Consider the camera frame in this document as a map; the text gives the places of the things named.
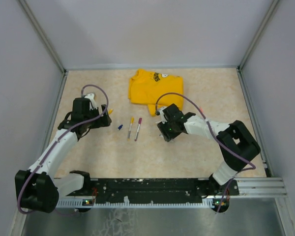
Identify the white yellow whiteboard marker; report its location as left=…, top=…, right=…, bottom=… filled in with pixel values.
left=127, top=123, right=133, bottom=141

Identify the white purple-end pen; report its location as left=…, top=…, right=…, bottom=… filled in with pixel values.
left=134, top=124, right=141, bottom=142

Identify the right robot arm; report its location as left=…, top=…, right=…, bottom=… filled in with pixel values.
left=157, top=104, right=261, bottom=195

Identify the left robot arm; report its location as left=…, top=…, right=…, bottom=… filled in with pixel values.
left=15, top=93, right=111, bottom=214

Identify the yellow folded t-shirt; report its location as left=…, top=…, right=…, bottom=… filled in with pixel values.
left=128, top=69, right=183, bottom=117

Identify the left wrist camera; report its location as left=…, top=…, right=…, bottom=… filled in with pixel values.
left=83, top=93, right=98, bottom=110

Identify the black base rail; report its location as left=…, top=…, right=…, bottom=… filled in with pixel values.
left=69, top=178, right=239, bottom=209

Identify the aluminium frame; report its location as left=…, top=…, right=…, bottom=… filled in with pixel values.
left=7, top=0, right=295, bottom=236

